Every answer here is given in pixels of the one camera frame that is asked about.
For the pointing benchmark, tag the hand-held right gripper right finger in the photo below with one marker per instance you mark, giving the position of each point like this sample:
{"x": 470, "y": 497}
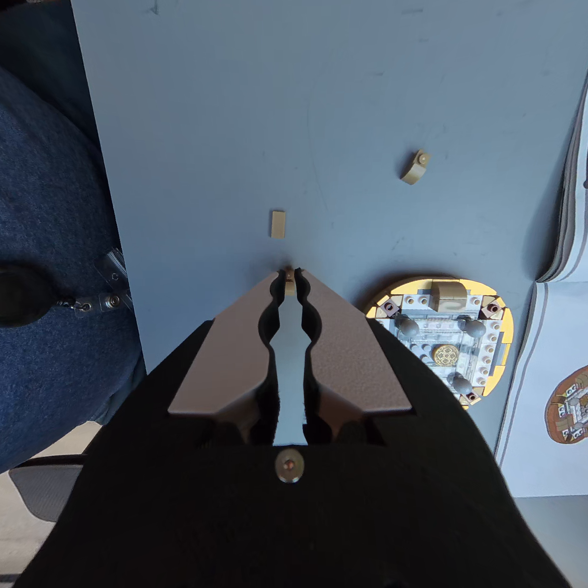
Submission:
{"x": 353, "y": 363}

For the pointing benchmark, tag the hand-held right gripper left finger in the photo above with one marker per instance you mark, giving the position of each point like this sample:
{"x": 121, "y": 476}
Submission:
{"x": 220, "y": 363}

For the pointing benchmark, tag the small tan lego piece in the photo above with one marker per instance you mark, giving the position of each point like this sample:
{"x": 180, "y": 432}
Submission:
{"x": 289, "y": 281}

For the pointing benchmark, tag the round lego base model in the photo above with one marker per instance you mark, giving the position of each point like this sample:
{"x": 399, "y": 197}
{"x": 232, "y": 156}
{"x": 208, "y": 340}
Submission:
{"x": 450, "y": 330}

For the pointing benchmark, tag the tan flat lego tile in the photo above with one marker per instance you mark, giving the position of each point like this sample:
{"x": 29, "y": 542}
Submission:
{"x": 277, "y": 224}

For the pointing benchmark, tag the lego instruction booklet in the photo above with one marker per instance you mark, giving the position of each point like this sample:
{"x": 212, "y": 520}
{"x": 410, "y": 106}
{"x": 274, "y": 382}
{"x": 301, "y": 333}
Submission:
{"x": 551, "y": 321}

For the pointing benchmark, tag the tan curved lego brick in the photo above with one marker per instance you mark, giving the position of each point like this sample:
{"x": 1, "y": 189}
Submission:
{"x": 415, "y": 169}

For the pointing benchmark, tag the clear badge holder clip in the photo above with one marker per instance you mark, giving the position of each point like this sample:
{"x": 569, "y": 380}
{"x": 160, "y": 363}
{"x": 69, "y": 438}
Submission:
{"x": 108, "y": 287}

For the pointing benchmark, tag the black badge reel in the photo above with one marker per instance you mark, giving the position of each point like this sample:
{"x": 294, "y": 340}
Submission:
{"x": 23, "y": 294}

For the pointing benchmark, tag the black office chair seat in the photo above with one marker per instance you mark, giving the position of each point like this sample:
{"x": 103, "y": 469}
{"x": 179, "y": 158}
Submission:
{"x": 50, "y": 487}

